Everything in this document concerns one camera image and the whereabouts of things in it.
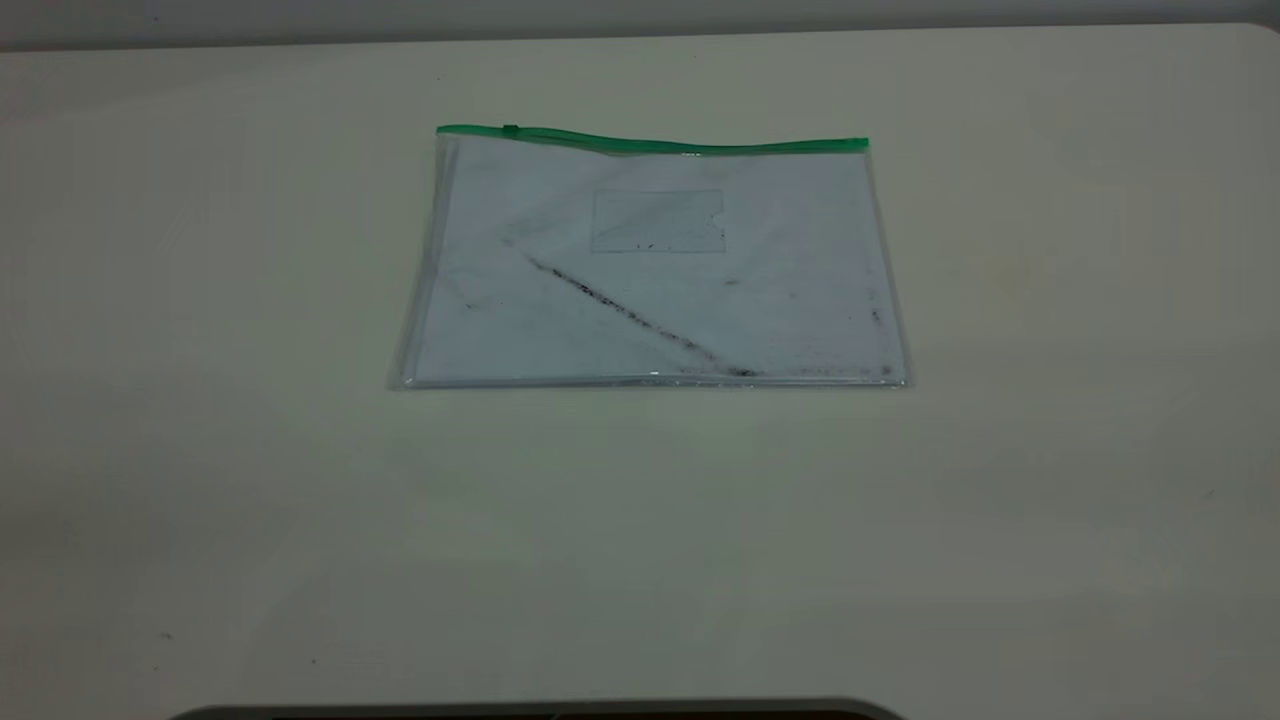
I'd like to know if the clear zipper bag green zip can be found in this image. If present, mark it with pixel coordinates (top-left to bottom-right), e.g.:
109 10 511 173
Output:
388 123 911 391

